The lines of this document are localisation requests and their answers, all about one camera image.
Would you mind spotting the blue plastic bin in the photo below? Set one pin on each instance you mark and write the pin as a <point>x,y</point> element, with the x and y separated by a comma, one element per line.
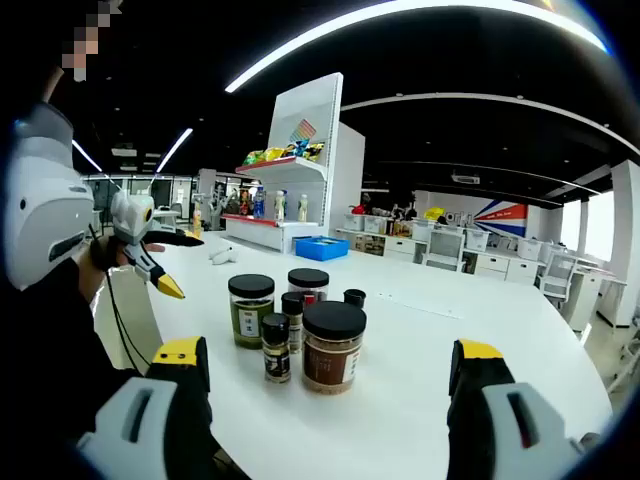
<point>320,248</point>

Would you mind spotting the person's left hand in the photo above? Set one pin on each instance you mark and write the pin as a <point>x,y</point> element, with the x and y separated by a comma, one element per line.
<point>102,252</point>

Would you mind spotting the white mesh office chair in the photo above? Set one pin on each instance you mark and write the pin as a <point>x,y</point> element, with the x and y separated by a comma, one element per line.
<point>442,249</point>
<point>557,277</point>

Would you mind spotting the white storage box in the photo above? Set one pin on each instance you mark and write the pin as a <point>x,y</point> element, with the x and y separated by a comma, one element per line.
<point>354,221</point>
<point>374,224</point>

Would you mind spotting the yellow drink bottle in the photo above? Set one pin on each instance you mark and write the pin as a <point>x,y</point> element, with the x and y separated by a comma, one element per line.
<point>197,220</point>

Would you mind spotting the yellow black snack packet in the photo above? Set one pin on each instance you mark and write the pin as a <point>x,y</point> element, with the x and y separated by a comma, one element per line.
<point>315,150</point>

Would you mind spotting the red blue wall graphic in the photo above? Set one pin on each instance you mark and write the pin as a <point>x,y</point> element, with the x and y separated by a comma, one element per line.
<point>500,217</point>

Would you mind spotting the blue drink bottle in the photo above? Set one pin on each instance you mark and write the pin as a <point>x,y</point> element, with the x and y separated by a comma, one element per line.
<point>259,202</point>

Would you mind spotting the curved ceiling light strip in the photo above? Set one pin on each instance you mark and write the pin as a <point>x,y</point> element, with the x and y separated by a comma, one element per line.
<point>280,55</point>

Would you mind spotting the small dark-label condiment bottle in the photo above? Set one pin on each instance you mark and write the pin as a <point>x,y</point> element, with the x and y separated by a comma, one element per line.
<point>276,355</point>

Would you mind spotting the white green drink bottle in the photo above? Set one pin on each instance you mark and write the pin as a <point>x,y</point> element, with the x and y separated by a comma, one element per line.
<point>302,207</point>
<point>279,206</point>

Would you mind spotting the blue snack packet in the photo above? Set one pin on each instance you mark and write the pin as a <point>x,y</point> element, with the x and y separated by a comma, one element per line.
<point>299,148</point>

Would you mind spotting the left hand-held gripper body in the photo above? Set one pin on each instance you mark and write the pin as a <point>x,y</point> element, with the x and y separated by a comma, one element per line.
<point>131,215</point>

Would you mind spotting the striped colour card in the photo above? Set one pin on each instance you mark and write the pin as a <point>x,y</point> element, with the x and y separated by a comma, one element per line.
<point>302,131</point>

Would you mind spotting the white cabinet row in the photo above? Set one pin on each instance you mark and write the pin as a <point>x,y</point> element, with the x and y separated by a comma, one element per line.
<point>492,265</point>

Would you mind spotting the white display shelf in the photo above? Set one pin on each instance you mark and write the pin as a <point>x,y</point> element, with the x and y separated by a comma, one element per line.
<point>305,110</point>

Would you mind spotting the green ingredient jar black lid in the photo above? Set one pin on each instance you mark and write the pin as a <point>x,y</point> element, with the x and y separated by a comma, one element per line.
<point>250,315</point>

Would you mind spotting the small ceiling air conditioner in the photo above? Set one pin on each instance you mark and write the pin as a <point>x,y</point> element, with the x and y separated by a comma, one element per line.
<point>465,177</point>

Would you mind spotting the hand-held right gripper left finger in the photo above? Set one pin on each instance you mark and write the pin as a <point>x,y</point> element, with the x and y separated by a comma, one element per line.
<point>150,425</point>

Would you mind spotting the green yellow snack packet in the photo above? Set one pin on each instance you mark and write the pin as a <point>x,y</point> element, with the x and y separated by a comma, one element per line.
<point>255,157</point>

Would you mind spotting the brown ingredient jar black lid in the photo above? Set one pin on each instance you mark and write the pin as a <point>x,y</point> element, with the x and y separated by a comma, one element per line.
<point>332,360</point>

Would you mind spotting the small pale-label condiment bottle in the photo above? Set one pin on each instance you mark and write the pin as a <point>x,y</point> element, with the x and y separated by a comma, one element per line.
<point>292,312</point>

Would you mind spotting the red-label ingredient jar black lid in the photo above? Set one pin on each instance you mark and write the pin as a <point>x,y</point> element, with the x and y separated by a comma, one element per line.
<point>308,280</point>

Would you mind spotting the white plush toy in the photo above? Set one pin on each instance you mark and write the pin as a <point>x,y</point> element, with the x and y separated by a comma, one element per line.
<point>223,254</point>

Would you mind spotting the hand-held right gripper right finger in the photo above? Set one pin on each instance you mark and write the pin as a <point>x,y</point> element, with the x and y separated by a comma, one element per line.
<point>510,430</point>

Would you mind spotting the small black-capped condiment bottle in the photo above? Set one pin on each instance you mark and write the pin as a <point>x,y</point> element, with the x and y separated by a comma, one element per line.
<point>354,297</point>

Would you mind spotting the dark red packet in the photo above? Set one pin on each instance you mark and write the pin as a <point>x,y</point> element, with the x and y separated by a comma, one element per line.
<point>242,201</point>

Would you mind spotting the white table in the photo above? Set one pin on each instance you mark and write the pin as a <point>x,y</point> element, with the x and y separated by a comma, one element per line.
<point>425,325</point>

